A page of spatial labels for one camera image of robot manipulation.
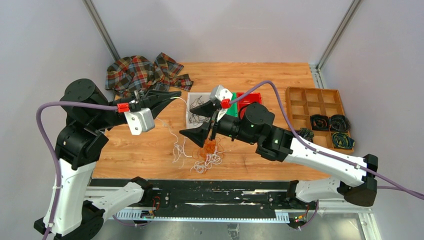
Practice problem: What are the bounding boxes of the dark patterned coiled strap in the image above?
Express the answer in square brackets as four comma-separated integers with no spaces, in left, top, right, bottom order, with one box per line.
[296,127,315,142]

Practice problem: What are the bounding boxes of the white cable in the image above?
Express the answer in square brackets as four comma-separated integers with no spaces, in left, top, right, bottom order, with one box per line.
[155,96,195,165]

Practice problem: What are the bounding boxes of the orange white black cables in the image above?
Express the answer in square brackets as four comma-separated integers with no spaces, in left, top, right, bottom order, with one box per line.
[189,138,226,176]

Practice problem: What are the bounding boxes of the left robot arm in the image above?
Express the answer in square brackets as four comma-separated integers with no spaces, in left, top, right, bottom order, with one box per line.
[34,78,182,240]

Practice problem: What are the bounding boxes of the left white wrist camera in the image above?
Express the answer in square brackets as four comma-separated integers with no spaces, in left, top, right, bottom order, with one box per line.
[124,108,156,136]

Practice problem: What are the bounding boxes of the black cable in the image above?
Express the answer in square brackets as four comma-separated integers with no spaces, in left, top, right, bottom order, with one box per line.
[189,96,208,126]

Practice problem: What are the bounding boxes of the green plastic bin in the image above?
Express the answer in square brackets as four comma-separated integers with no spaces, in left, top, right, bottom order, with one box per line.
[226,92,238,118]

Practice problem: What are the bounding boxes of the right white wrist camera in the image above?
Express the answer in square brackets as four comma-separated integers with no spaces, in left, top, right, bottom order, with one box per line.
[209,85,233,122]

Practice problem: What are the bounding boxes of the black coiled strap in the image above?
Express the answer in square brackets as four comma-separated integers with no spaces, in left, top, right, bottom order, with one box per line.
[329,114,351,133]
[309,114,331,132]

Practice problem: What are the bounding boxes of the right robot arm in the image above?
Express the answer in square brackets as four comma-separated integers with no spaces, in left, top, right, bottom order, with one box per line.
[180,102,378,209]

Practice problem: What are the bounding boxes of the green patterned coiled strap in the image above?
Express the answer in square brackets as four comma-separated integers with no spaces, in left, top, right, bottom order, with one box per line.
[331,131,356,149]

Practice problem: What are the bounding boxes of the white plastic bin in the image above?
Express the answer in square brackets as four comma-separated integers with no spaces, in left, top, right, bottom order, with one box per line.
[185,92,210,129]

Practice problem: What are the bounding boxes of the plaid cloth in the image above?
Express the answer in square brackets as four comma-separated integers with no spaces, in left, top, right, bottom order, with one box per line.
[105,52,194,97]

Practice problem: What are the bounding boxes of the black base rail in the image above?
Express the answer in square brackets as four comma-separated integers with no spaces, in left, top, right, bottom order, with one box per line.
[89,179,320,220]

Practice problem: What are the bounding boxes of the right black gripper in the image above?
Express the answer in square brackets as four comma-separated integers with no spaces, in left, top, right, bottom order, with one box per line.
[178,101,256,148]

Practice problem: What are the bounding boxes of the red plastic bin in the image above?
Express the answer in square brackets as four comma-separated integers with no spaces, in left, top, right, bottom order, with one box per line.
[237,92,262,117]

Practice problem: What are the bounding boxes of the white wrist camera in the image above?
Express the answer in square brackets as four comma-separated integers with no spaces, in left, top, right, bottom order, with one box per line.
[124,108,156,136]
[209,85,233,122]

